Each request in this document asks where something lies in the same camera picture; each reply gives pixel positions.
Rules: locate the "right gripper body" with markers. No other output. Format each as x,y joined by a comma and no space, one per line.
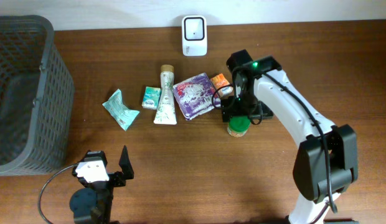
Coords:
246,102

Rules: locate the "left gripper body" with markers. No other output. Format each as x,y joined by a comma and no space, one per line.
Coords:
115,180

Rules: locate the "small orange tissue pack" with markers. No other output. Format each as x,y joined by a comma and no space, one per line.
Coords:
222,85

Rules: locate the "teal wet wipe pouch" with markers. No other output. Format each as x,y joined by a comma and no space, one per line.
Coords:
121,113

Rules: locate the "purple white tissue pack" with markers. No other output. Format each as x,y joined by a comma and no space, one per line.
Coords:
194,96

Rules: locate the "green orange snack packet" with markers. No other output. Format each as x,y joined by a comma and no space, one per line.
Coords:
238,126

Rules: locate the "white green tube brown cap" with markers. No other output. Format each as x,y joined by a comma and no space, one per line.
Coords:
166,113

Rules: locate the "small teal tissue pack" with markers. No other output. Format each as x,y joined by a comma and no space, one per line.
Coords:
151,98

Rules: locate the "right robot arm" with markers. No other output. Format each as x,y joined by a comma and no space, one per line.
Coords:
326,163

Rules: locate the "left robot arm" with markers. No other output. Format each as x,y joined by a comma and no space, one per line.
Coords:
93,203

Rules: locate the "grey plastic mesh basket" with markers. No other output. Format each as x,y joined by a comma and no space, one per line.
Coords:
36,97

